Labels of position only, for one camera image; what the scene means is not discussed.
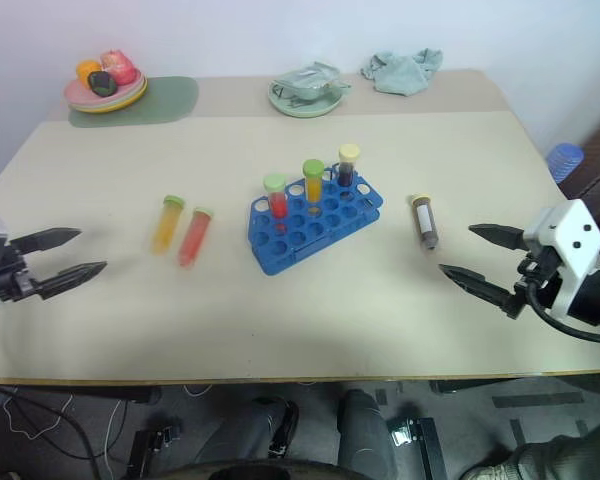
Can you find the orange toy fruit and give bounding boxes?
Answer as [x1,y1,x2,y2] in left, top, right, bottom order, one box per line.
[75,59,104,85]

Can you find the orange tube with green cap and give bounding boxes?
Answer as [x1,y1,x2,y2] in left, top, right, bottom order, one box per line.
[301,158,326,206]
[149,194,188,257]

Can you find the white floor cable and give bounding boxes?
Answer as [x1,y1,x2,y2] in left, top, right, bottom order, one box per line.
[3,393,127,462]

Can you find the blue test tube rack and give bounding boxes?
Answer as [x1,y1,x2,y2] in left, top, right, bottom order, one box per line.
[243,171,385,278]

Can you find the pink toy peach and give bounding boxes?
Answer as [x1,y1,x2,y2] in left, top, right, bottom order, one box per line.
[99,48,136,87]

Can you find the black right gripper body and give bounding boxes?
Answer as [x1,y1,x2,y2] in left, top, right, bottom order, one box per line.
[504,247,564,319]

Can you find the dark tube with yellow cap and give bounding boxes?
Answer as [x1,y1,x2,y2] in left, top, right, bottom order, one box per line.
[337,143,362,190]

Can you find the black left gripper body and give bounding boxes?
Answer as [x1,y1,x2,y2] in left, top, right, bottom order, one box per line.
[0,246,44,305]

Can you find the black floor device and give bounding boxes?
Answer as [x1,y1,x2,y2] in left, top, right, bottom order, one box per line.
[126,423,185,480]

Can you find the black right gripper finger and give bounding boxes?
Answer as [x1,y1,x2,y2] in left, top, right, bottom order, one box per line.
[468,223,527,252]
[438,264,517,315]

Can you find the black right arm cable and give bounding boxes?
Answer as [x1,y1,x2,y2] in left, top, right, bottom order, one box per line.
[526,282,600,345]

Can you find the blue ribbed round object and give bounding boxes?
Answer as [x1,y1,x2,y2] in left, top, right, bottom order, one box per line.
[546,142,584,184]

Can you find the black floor cable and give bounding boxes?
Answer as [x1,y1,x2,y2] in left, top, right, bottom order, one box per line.
[0,383,97,480]

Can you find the dark floor tape strip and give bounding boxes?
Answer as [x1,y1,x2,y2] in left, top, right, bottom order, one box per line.
[491,390,585,410]

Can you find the grey trouser leg with shoe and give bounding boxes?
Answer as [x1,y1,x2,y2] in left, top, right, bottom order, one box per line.
[458,433,600,480]

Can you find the light green plate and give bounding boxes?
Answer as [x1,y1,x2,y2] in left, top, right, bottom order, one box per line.
[68,74,148,112]

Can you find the pink plate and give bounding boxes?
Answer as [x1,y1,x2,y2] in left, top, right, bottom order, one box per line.
[62,68,146,109]

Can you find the grey rounded leg shape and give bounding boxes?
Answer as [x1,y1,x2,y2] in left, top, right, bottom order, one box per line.
[214,396,301,474]
[336,389,400,480]

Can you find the black metal floor frame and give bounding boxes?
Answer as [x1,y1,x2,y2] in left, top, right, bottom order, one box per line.
[386,416,450,480]

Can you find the dark brown wooden furniture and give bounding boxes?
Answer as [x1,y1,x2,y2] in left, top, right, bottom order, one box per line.
[556,113,600,227]

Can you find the yellow plate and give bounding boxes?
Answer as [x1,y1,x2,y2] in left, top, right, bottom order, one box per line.
[69,78,150,116]

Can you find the pale green plate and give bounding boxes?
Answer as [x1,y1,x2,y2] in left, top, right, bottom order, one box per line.
[266,74,346,119]

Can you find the dark green toy fruit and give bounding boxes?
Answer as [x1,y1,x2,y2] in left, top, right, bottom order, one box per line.
[87,70,119,97]

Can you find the green placemat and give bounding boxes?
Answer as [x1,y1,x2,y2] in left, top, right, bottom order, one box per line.
[68,75,201,130]

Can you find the brown tube with white label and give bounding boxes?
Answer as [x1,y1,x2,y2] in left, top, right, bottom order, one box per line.
[407,193,441,252]

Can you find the red tube with green cap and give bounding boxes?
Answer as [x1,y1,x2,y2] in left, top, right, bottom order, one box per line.
[262,172,289,222]

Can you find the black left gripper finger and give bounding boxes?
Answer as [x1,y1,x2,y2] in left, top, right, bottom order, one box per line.
[33,261,108,302]
[10,227,83,254]

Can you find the mint green cloth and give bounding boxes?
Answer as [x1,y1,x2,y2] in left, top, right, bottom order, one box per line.
[359,47,445,96]

